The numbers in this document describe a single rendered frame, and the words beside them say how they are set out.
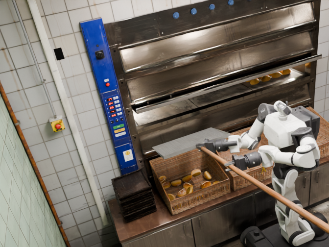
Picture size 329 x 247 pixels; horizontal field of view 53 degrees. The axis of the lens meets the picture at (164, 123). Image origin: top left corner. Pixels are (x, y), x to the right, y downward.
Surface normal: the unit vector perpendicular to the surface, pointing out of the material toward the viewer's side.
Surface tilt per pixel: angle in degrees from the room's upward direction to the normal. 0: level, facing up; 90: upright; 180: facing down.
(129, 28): 90
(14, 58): 90
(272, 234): 0
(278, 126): 46
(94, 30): 90
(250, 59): 70
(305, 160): 77
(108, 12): 90
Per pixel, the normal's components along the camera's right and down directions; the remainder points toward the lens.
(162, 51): 0.26, 0.09
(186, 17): 0.33, 0.41
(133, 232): -0.16, -0.87
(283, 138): -0.50, 0.42
